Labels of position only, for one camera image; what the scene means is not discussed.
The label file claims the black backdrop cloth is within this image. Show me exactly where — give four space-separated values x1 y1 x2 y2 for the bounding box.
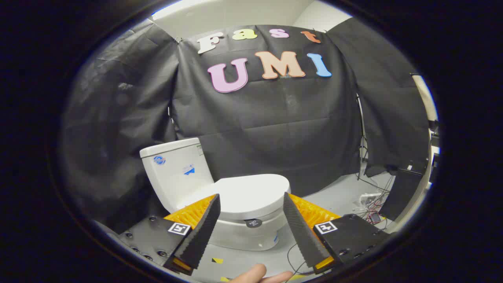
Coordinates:
59 18 431 234

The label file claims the white ceramic toilet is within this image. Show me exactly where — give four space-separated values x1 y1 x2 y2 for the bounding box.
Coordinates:
140 138 291 252

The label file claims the black box panel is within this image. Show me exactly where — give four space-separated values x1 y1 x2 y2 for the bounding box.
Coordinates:
379 168 425 221

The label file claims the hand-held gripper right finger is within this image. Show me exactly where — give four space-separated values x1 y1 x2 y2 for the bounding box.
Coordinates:
283 192 391 275

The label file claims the white toilet lid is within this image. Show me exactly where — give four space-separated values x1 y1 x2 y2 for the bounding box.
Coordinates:
177 174 291 221

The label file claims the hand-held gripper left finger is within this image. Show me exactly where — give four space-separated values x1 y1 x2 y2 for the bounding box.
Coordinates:
118 193 221 276

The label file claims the tangle of floor cables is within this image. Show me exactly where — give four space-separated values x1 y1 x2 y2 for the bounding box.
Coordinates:
352 177 395 232

